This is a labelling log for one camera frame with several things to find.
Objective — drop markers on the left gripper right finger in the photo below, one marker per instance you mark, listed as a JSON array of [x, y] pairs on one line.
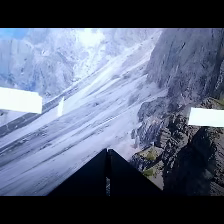
[[130, 180]]

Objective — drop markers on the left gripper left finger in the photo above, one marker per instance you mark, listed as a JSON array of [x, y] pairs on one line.
[[88, 180]]

